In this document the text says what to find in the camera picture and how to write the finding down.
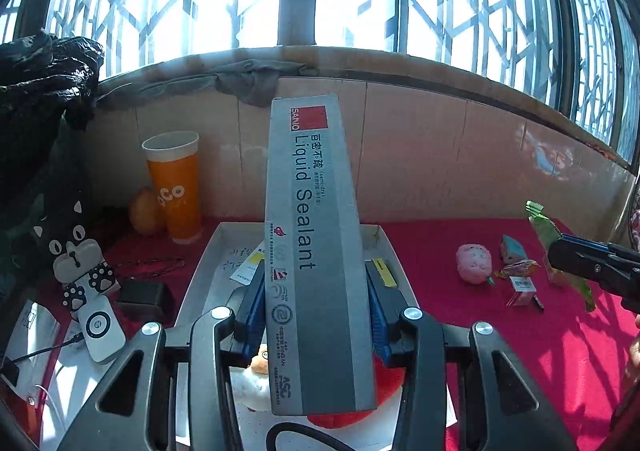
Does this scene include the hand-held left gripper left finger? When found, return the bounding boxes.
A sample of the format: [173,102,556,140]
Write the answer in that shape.
[57,273,266,451]

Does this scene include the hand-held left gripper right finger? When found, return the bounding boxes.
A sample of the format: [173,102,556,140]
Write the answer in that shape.
[365,260,576,451]

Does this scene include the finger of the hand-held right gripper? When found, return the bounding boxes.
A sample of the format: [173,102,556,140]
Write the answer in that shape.
[560,233,640,263]
[547,242,640,313]

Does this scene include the green snack packet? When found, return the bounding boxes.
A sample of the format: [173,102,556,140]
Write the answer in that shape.
[525,200,599,313]

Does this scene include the white plush toy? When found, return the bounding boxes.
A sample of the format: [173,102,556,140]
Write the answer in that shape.
[230,342,274,413]

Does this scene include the white cardboard box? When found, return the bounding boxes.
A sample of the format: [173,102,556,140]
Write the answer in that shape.
[174,221,458,451]

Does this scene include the blue tissue pack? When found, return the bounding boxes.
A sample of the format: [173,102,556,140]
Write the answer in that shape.
[500,234,527,265]

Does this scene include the grey long cardboard box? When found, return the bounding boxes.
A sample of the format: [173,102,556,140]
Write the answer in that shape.
[263,92,379,417]

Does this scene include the red strawberry plush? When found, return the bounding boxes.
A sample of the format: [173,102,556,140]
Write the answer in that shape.
[307,355,407,430]

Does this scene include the white red barcode box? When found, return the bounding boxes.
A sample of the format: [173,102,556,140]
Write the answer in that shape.
[506,276,539,307]

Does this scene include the yellow candy packet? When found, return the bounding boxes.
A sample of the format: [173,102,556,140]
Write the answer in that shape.
[494,258,541,280]

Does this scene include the small black box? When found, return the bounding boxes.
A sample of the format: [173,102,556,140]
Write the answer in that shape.
[117,279,174,328]

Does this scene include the pink plush toy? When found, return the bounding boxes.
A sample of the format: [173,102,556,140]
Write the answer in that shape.
[455,243,494,285]

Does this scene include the thin-framed glasses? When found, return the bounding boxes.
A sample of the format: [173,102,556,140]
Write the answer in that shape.
[107,256,186,278]

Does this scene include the orange paper cup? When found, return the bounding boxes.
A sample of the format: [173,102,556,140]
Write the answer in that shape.
[141,130,204,245]

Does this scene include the white power bank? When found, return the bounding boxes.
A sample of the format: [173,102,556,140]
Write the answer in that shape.
[75,296,127,365]

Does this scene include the orange fruit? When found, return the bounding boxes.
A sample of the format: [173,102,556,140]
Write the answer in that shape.
[128,186,166,236]

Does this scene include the white paper sheet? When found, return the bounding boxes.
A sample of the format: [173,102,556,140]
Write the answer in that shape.
[0,300,62,432]

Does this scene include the grey cloth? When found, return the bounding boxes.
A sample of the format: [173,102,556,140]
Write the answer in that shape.
[94,58,317,108]

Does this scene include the black plastic bag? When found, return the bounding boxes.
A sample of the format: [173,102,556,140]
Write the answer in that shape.
[0,28,106,212]

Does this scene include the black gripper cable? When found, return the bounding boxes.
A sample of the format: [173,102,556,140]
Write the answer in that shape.
[265,423,352,451]

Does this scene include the thin black cable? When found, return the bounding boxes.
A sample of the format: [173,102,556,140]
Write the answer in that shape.
[0,330,87,389]

